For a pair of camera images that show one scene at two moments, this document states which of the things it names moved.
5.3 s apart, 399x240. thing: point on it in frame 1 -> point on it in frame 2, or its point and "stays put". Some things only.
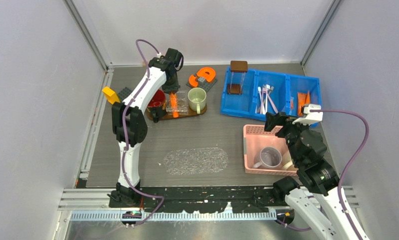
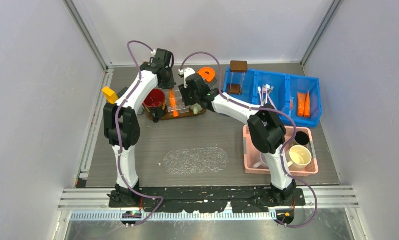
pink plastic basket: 255,139 stays put
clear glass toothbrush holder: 182,102 stays put
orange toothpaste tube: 174,103 stays put
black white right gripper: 271,119 -> 184,89
